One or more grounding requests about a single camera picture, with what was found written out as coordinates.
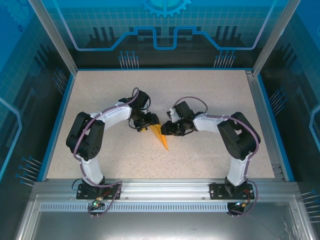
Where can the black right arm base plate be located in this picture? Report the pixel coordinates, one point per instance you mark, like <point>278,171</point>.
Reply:
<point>217,191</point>

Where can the shiny metal tray sheet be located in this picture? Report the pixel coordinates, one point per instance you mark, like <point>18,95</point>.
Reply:
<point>162,227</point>

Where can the blue printed enclosure panel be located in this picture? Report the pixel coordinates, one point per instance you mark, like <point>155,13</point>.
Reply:
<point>162,15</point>
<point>20,75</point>
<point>300,75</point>

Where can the blue table edge strip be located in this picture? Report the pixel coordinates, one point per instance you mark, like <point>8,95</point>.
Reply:
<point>60,125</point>

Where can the aluminium frame post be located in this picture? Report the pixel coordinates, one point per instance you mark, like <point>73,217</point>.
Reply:
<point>275,37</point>
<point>54,37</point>

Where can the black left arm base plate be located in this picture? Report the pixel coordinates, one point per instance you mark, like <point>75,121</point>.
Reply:
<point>112,193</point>

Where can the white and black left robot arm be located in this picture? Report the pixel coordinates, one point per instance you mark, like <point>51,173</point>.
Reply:
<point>87,140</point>

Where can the aluminium side rail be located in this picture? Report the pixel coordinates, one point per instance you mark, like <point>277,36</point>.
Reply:
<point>259,100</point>

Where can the aluminium mounting rail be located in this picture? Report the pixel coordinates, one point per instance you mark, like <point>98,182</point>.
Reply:
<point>162,190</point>

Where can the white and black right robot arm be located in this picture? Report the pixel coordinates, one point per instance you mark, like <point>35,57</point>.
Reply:
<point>237,137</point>

